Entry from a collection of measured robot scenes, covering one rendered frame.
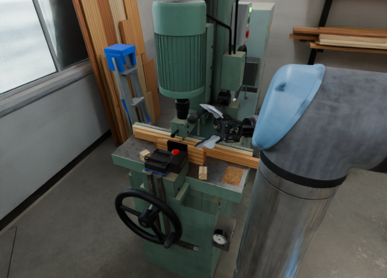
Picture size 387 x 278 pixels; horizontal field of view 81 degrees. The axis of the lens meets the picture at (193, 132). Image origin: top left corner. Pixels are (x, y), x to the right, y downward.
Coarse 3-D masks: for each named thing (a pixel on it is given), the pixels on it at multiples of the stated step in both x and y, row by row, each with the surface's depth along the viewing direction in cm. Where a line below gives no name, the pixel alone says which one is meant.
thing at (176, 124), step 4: (196, 112) 103; (176, 116) 99; (172, 120) 96; (176, 120) 96; (180, 120) 96; (184, 120) 96; (172, 124) 96; (176, 124) 95; (180, 124) 94; (184, 124) 93; (188, 124) 96; (192, 124) 101; (172, 128) 97; (176, 128) 96; (180, 128) 95; (184, 128) 94; (188, 128) 97; (192, 128) 102; (172, 132) 98; (180, 132) 96; (184, 132) 95; (188, 132) 97; (180, 136) 98; (184, 136) 97
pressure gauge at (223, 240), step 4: (216, 232) 95; (220, 232) 95; (224, 232) 95; (216, 236) 95; (220, 236) 94; (224, 236) 94; (216, 240) 97; (220, 240) 96; (224, 240) 95; (224, 244) 96
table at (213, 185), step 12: (132, 144) 110; (144, 144) 110; (120, 156) 103; (132, 156) 103; (132, 168) 103; (144, 168) 100; (192, 168) 96; (216, 168) 96; (240, 168) 96; (192, 180) 92; (204, 180) 90; (216, 180) 90; (156, 192) 90; (180, 192) 89; (216, 192) 90; (228, 192) 88; (240, 192) 85
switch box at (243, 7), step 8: (240, 8) 92; (248, 8) 93; (232, 16) 95; (240, 16) 93; (248, 16) 96; (232, 24) 96; (240, 24) 95; (248, 24) 100; (232, 32) 98; (240, 32) 97; (232, 40) 100; (240, 40) 98
